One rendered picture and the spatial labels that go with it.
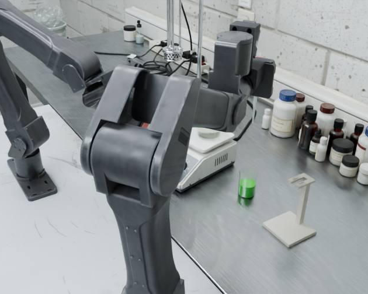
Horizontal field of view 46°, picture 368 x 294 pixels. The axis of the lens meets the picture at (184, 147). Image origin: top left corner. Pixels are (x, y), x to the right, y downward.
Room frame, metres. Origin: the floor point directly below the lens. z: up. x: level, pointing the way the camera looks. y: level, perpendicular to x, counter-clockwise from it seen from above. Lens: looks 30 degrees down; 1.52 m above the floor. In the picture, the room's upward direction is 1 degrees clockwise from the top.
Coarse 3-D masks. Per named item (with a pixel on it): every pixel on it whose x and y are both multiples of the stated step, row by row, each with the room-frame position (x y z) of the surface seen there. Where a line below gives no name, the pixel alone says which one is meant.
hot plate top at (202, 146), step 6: (192, 132) 0.97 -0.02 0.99; (222, 132) 0.98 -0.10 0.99; (228, 132) 0.98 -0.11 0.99; (192, 138) 0.94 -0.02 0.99; (198, 138) 0.94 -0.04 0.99; (222, 138) 0.95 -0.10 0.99; (228, 138) 0.95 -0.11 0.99; (192, 144) 0.91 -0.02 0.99; (198, 144) 0.92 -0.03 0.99; (204, 144) 0.92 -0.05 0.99; (210, 144) 0.92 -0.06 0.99; (216, 144) 0.92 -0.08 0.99; (198, 150) 0.90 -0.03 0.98; (204, 150) 0.89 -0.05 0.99
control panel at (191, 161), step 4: (188, 156) 0.90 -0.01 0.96; (192, 156) 0.89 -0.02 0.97; (188, 160) 0.89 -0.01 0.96; (192, 160) 0.88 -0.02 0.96; (196, 160) 0.88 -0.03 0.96; (188, 164) 0.87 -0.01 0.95; (192, 164) 0.87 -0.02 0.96; (188, 168) 0.87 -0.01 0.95; (192, 168) 0.86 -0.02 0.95; (184, 172) 0.86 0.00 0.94; (188, 172) 0.85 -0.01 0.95; (184, 176) 0.85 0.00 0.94; (180, 180) 0.84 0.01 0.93
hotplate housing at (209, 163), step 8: (224, 144) 0.95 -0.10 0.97; (232, 144) 0.96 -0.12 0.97; (192, 152) 0.91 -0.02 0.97; (200, 152) 0.91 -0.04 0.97; (208, 152) 0.91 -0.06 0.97; (216, 152) 0.92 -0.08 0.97; (224, 152) 0.93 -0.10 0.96; (232, 152) 0.95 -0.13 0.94; (200, 160) 0.88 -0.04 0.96; (208, 160) 0.89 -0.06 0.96; (216, 160) 0.91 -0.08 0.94; (224, 160) 0.93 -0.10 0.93; (232, 160) 0.95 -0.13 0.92; (200, 168) 0.87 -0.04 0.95; (208, 168) 0.89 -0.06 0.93; (216, 168) 0.91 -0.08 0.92; (224, 168) 0.94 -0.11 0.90; (192, 176) 0.85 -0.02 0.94; (200, 176) 0.87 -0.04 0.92; (208, 176) 0.90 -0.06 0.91; (184, 184) 0.83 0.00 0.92; (192, 184) 0.86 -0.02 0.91
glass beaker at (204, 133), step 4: (200, 128) 0.94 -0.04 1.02; (204, 128) 0.94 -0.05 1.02; (200, 132) 0.94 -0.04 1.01; (204, 132) 0.94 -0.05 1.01; (208, 132) 0.93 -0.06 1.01; (212, 132) 0.93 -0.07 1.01; (216, 132) 0.94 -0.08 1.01; (220, 132) 0.95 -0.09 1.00; (200, 136) 0.94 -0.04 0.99; (204, 136) 0.94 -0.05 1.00; (208, 136) 0.93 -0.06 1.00; (212, 136) 0.93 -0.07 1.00; (216, 136) 0.94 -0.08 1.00; (208, 140) 0.94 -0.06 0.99
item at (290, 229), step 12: (288, 180) 0.71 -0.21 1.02; (312, 180) 0.71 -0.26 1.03; (300, 204) 0.72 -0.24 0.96; (276, 216) 0.74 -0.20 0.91; (288, 216) 0.74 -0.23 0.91; (300, 216) 0.72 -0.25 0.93; (276, 228) 0.70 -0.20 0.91; (288, 228) 0.70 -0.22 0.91; (300, 228) 0.70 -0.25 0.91; (312, 228) 0.70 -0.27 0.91; (288, 240) 0.67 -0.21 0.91; (300, 240) 0.67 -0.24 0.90
